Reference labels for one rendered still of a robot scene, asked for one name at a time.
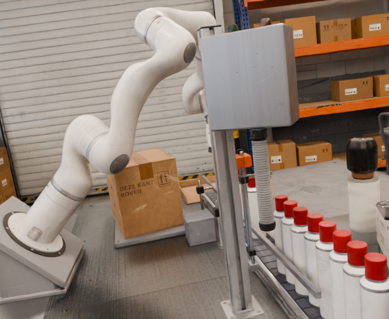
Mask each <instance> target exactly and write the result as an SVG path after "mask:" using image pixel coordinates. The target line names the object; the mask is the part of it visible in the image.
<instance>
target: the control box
mask: <svg viewBox="0 0 389 319"><path fill-rule="evenodd" d="M200 46H201V56H202V66H203V72H204V82H205V88H206V97H207V108H208V113H209V123H210V129H211V131H213V132H214V131H224V130H242V129H251V128H269V127H287V126H291V125H293V124H294V123H295V122H296V121H297V120H298V119H299V118H300V116H299V100H298V91H297V74H296V66H295V49H294V40H293V28H292V27H291V26H289V25H286V24H284V23H278V24H274V25H268V26H263V27H257V28H250V29H247V30H240V31H236V32H229V33H225V34H219V35H212V36H208V37H202V38H200Z"/></svg>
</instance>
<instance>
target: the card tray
mask: <svg viewBox="0 0 389 319"><path fill-rule="evenodd" d="M206 178H207V179H208V180H209V181H210V182H211V183H212V184H213V185H214V186H215V187H216V181H215V176H214V175H213V176H209V177H206ZM198 180H200V181H201V185H202V186H203V187H209V186H208V185H207V183H206V182H205V181H204V180H203V179H202V178H195V179H192V180H184V181H180V182H179V184H180V193H181V196H182V198H183V199H184V201H185V202H186V204H194V203H199V202H200V196H199V194H198V193H197V192H196V186H198ZM210 191H213V190H212V189H209V190H205V191H204V193H205V192H210Z"/></svg>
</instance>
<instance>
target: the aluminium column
mask: <svg viewBox="0 0 389 319"><path fill-rule="evenodd" d="M219 34H222V27H221V25H213V26H206V27H201V28H199V29H198V30H197V36H198V42H199V51H201V46H200V38H202V37H208V36H212V35H219ZM201 68H202V78H203V83H204V93H205V99H206V106H207V97H206V88H205V82H204V72H203V66H202V64H201ZM207 119H208V124H209V135H210V140H211V150H212V156H213V166H214V176H215V181H216V191H217V197H218V207H219V217H220V222H221V233H222V238H223V248H224V254H225V263H226V274H227V279H228V289H229V295H230V304H231V306H232V308H233V310H234V312H235V314H239V313H243V312H246V311H252V310H253V308H252V297H251V291H250V280H249V268H248V262H247V251H246V245H245V234H244V223H243V216H242V205H241V199H240V188H239V182H238V170H237V159H236V153H235V142H234V136H233V130H224V131H214V132H213V131H211V129H210V123H209V118H207Z"/></svg>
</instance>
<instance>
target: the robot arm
mask: <svg viewBox="0 0 389 319"><path fill-rule="evenodd" d="M213 25H217V23H216V20H215V18H214V16H213V15H212V14H210V13H208V12H206V11H182V10H178V9H172V8H164V7H155V8H148V9H145V10H143V11H141V12H140V13H139V14H138V15H137V17H136V18H135V21H134V29H135V33H136V34H137V36H138V38H139V39H140V40H141V41H142V42H144V43H145V44H147V45H148V46H149V47H151V48H153V50H155V51H156V53H155V55H154V56H153V57H152V58H150V59H148V60H146V61H143V62H140V63H135V64H132V65H131V66H129V67H128V68H127V69H126V70H125V72H124V74H123V75H122V77H121V78H120V81H119V82H118V84H117V86H116V88H115V90H114V92H113V95H112V98H111V105H110V108H111V125H110V128H109V127H108V126H107V125H106V124H105V123H104V122H102V121H101V120H100V119H98V118H97V117H96V116H93V115H81V116H79V117H77V118H76V119H74V120H73V121H72V122H71V123H70V125H69V126H68V128H67V130H66V133H65V138H64V143H63V155H62V161H61V165H60V167H59V169H58V170H57V172H56V173H55V174H54V176H53V178H52V179H51V180H50V182H49V183H48V184H47V186H46V187H45V189H44V190H43V191H42V193H41V194H40V196H39V197H38V198H37V200H36V201H35V202H34V204H33V205H32V207H31V208H30V209H29V211H28V212H27V213H15V214H13V215H11V216H10V218H9V220H8V226H9V229H10V230H11V231H12V233H13V234H14V236H15V237H16V238H17V239H19V240H20V241H21V242H23V243H24V244H26V245H27V246H29V247H31V248H33V249H35V250H38V251H41V252H44V253H56V252H58V251H59V250H60V249H61V248H62V246H63V241H62V238H61V236H60V235H59V233H60V231H61V230H62V228H63V227H64V226H65V225H66V223H67V222H68V220H69V219H70V218H71V216H72V215H73V214H74V212H75V211H76V210H77V208H78V207H79V206H80V204H81V203H82V201H83V200H84V199H85V197H86V196H87V194H88V193H89V191H90V190H91V188H92V177H91V172H90V163H91V164H92V165H93V166H94V167H95V168H96V169H97V170H99V171H100V172H101V173H103V174H106V175H115V174H117V173H120V172H121V171H122V170H124V169H125V167H126V166H127V164H128V163H129V161H130V158H131V156H132V151H133V144H134V139H135V129H136V125H137V120H138V118H139V115H140V112H141V110H142V108H143V106H144V104H145V102H146V101H147V99H148V97H149V96H150V94H151V92H152V91H153V89H154V88H155V86H157V84H158V83H160V81H162V80H163V79H165V78H166V77H169V76H170V75H173V74H175V73H178V72H180V71H182V70H184V69H186V67H188V66H189V64H191V62H192V61H193V59H195V66H196V72H195V73H193V74H192V75H191V76H190V77H189V78H188V79H187V81H186V82H185V84H184V86H183V90H182V100H183V106H184V108H185V111H186V112H187V113H188V114H196V113H204V121H206V123H207V124H206V139H207V146H208V152H209V153H211V152H212V150H211V140H210V135H209V124H208V119H207V118H208V112H207V106H206V99H205V93H204V83H203V78H202V68H201V64H202V61H201V52H200V51H199V42H198V36H197V30H198V29H199V28H201V27H206V26H213ZM198 92H200V93H198ZM197 93H198V94H197Z"/></svg>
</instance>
